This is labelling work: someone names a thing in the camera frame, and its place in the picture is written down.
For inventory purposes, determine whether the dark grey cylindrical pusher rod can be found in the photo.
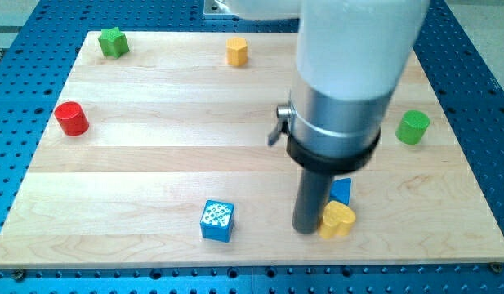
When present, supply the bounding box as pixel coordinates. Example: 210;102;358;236
292;169;334;234

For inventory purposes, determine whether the blue cube block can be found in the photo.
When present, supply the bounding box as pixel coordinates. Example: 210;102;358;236
199;200;234;243

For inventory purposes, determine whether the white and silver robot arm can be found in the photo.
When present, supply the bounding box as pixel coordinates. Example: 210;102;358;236
227;0;430;234

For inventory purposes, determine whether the red cylinder block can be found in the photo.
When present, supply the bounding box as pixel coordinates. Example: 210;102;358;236
54;101;90;136

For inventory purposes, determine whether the yellow heart block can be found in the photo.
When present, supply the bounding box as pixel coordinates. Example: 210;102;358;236
318;201;356;239

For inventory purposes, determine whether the yellow hexagon block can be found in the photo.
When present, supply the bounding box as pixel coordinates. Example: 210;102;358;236
226;37;248;67

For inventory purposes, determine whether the blue perforated metal base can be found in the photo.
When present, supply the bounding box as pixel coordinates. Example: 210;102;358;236
0;1;504;293

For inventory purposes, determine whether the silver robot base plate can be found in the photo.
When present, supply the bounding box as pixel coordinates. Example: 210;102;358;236
203;0;235;20

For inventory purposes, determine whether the light wooden board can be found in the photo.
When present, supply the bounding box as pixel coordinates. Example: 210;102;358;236
0;32;504;270

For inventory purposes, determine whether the green star block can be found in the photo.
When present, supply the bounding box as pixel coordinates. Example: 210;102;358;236
98;27;130;59

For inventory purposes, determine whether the green cylinder block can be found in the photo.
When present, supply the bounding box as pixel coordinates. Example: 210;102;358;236
395;109;430;145

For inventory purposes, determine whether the blue triangle block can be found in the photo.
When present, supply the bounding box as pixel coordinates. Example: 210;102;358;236
328;178;352;205

